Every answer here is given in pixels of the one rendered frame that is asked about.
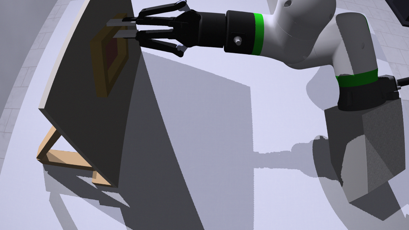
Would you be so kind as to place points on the brown rectangular frame with red panel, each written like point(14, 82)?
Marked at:
point(109, 55)

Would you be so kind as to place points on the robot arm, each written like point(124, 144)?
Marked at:
point(305, 34)

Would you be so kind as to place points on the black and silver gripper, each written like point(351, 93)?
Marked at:
point(191, 28)

